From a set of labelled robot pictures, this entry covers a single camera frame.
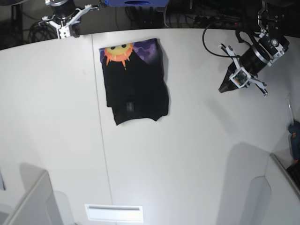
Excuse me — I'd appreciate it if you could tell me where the black keyboard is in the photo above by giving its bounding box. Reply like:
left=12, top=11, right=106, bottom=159
left=287, top=162, right=300, bottom=188

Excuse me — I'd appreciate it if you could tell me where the blue glue gun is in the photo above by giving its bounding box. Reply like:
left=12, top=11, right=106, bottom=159
left=288, top=120, right=300, bottom=161

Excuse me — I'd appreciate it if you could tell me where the blue box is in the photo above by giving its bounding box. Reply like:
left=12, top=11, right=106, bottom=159
left=103, top=0, right=169, bottom=7

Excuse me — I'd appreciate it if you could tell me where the black T-shirt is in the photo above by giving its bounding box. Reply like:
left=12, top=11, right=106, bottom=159
left=99, top=38, right=169, bottom=125

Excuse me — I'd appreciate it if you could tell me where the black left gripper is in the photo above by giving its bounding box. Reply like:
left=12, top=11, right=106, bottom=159
left=218, top=44, right=270, bottom=93

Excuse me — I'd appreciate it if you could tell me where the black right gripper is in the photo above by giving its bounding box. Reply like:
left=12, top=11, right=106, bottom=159
left=50, top=0, right=76, bottom=20

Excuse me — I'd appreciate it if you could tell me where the white label plate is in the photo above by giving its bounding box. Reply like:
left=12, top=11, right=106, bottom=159
left=84, top=204, right=144, bottom=223

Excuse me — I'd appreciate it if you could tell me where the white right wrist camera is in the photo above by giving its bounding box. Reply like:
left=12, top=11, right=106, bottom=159
left=42, top=4, right=99, bottom=39

